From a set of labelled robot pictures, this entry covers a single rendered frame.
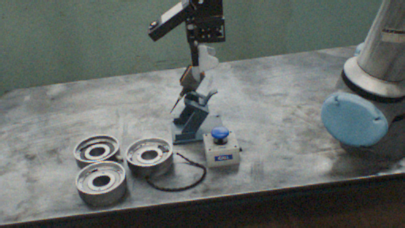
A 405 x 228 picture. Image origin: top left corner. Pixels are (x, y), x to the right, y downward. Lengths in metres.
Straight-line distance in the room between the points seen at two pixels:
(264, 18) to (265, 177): 1.78
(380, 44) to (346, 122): 0.15
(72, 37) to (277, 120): 1.70
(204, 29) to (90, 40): 1.70
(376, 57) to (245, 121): 0.44
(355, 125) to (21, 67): 2.20
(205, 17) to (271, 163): 0.35
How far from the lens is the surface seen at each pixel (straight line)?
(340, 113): 0.88
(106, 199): 0.98
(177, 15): 1.01
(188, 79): 1.08
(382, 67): 0.85
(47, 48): 2.73
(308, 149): 1.10
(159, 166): 1.01
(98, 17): 2.62
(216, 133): 1.02
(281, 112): 1.22
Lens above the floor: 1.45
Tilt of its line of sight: 31 degrees down
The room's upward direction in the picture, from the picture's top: 7 degrees counter-clockwise
